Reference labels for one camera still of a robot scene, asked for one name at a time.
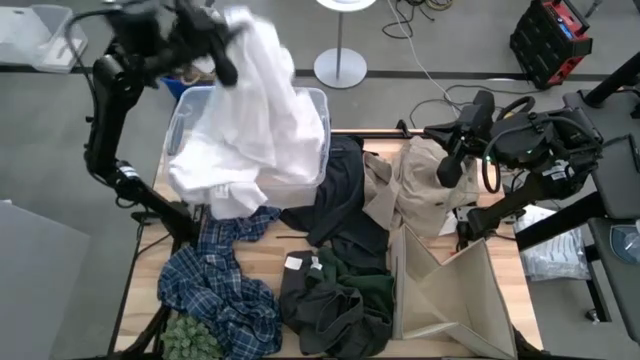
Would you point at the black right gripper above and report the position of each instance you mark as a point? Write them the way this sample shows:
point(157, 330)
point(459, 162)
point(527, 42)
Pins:
point(477, 122)

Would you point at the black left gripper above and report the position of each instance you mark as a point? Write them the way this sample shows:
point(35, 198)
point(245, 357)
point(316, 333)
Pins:
point(192, 25)

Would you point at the white shirt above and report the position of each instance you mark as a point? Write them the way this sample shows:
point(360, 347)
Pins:
point(255, 125)

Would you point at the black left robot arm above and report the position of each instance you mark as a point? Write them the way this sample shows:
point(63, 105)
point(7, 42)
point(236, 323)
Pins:
point(107, 100)

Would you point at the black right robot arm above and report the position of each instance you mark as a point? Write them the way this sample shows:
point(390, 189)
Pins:
point(530, 142)

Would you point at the beige garment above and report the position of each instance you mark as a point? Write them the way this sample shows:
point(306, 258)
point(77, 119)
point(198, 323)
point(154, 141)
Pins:
point(415, 185)

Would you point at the blue plastic bin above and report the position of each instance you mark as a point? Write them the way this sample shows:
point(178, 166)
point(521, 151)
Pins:
point(176, 86)

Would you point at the clear plastic storage bin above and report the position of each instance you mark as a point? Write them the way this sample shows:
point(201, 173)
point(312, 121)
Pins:
point(187, 112)

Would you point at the grey round-base floor stand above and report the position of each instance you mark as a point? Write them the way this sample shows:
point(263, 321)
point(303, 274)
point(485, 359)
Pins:
point(340, 67)

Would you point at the navy blue garment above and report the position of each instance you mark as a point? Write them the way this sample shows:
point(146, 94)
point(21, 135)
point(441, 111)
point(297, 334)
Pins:
point(340, 200)

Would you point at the clear plastic bag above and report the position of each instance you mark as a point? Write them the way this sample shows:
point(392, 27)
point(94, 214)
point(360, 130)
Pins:
point(552, 250)

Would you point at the beige fabric storage box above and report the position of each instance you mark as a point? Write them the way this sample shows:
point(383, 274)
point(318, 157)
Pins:
point(465, 295)

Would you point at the red and black tool case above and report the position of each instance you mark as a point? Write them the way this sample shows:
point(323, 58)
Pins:
point(547, 45)

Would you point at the dark green garment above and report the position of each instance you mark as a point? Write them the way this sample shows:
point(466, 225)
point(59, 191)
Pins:
point(370, 290)

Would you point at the dark grey side table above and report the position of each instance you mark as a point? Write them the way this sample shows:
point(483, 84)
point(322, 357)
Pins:
point(620, 175)

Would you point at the black metal bar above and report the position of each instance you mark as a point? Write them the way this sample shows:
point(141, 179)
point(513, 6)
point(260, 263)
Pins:
point(612, 80)

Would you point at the clear plastic bin lid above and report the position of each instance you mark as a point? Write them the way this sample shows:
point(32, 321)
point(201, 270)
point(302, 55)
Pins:
point(47, 35)

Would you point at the black garment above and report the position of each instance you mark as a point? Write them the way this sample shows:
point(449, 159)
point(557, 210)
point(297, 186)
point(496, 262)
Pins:
point(325, 315)

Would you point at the blue plaid shirt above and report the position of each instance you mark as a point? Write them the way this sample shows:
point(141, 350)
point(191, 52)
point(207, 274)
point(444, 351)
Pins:
point(220, 290)

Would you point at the grey panel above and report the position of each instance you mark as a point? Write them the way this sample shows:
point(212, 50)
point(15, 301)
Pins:
point(35, 280)

